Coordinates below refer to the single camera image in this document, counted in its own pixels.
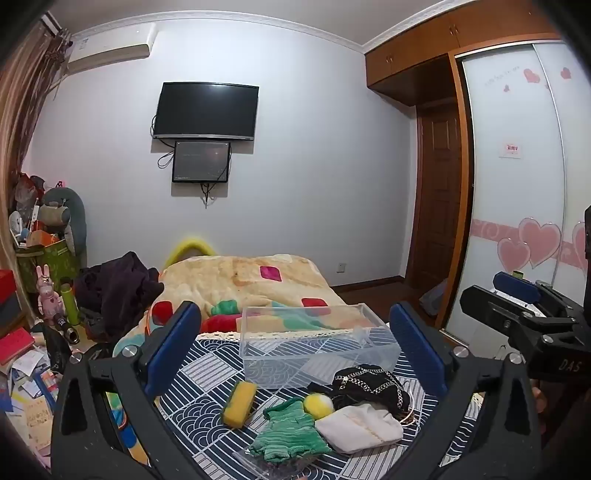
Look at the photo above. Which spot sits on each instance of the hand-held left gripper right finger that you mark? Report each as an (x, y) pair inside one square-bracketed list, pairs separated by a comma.
[(415, 346)]

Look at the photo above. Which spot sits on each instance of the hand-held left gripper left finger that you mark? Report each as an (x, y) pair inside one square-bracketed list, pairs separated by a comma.
[(173, 350)]

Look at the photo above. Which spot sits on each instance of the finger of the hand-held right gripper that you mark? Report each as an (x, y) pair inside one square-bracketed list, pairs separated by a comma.
[(515, 280), (489, 307)]

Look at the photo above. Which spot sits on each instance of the yellow sponge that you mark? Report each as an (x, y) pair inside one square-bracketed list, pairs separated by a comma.
[(240, 404)]

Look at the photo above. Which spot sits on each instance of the clear plastic storage box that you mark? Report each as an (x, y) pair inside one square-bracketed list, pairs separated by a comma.
[(318, 355)]

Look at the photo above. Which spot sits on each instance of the white fabric pouch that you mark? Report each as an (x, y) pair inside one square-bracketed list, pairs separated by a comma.
[(360, 429)]

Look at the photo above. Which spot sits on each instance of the yellow fluffy ball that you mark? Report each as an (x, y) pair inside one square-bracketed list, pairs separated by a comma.
[(316, 405)]

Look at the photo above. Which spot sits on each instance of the green knitted cloth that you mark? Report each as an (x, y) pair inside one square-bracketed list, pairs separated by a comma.
[(288, 434)]

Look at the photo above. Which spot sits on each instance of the person's right hand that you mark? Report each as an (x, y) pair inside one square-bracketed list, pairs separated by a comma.
[(538, 399)]

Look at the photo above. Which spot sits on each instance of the blue wave pattern bed sheet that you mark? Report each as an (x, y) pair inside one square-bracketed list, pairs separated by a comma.
[(217, 369)]

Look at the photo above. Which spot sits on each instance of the dark clothing pile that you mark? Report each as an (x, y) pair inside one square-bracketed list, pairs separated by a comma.
[(120, 290)]

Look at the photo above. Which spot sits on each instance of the colourful printed bed cover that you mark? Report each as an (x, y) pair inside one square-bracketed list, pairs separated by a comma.
[(122, 415)]

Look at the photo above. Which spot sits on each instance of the orange printed blanket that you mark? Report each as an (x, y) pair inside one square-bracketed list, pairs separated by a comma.
[(231, 277)]

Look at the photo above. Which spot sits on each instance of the white heart print sliding door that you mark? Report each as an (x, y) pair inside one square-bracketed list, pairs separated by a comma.
[(575, 161), (508, 184)]

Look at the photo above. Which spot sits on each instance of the black cylinder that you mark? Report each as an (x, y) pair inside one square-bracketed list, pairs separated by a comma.
[(67, 328)]

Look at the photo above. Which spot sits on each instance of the green cylinder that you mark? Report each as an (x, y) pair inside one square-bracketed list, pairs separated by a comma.
[(70, 304)]

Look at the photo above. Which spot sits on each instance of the brown wooden door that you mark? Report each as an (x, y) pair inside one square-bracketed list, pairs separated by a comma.
[(438, 184)]

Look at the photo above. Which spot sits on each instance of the pink label sticker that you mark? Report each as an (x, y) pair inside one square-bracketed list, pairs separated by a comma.
[(510, 151)]

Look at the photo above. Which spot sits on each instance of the pink bunny toy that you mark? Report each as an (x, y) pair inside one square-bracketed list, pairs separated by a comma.
[(48, 295)]

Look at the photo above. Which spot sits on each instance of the green storage box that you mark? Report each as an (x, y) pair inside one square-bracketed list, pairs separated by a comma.
[(55, 261)]

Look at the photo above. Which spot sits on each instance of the pile of papers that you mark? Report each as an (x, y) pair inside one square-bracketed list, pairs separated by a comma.
[(27, 401)]

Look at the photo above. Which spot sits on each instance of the clear plastic bag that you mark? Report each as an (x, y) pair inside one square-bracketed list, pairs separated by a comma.
[(277, 468)]

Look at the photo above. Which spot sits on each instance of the red book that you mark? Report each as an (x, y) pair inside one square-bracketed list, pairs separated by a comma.
[(16, 346)]

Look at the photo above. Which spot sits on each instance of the grey plush pillow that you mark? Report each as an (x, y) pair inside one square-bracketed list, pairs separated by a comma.
[(74, 217)]

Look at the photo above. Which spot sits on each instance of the red box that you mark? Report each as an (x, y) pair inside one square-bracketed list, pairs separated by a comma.
[(7, 284)]

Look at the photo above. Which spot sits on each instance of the small white fan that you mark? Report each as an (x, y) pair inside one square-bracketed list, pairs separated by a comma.
[(16, 225)]

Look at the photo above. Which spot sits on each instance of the wooden overhead cabinet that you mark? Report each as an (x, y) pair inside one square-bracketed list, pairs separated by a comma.
[(415, 60)]

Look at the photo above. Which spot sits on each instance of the brown striped curtain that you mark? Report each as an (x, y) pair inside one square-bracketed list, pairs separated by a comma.
[(23, 115)]

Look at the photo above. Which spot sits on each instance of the white air conditioner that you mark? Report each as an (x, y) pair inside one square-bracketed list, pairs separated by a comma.
[(111, 50)]

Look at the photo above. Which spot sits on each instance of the white wall socket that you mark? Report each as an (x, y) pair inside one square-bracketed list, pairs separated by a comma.
[(341, 267)]

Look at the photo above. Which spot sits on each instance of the small black wall monitor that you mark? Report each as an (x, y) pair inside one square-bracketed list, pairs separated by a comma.
[(201, 161)]

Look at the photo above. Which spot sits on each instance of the black wall television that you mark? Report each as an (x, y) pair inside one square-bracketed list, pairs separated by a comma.
[(205, 110)]

